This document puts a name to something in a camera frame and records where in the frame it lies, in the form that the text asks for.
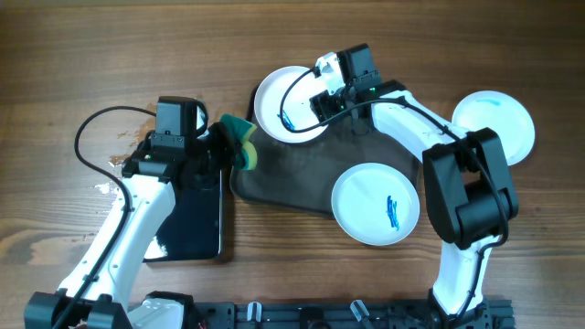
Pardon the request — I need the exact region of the white plate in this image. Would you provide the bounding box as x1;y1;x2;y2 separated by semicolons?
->
253;66;328;143
331;163;420;246
452;90;536;165

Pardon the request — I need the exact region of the green yellow sponge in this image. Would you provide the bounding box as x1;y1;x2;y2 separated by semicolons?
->
220;114;258;170

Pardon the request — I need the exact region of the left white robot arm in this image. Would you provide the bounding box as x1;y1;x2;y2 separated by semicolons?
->
24;123;241;328

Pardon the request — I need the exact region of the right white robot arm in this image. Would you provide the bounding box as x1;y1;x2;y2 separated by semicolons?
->
309;80;519;328

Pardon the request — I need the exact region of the brown serving tray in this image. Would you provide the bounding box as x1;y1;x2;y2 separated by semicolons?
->
229;86;420;218

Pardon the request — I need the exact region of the black water tray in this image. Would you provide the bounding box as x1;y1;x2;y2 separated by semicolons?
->
136;136;224;262

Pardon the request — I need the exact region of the right black cable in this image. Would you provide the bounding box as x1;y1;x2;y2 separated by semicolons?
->
278;67;511;321

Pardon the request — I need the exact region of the black cable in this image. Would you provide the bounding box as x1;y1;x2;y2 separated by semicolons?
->
73;105;159;329
278;67;511;321

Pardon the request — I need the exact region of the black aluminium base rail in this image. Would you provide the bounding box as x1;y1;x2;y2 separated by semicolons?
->
191;299;516;329

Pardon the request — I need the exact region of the left black cable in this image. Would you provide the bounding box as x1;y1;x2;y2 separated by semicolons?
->
73;105;159;329

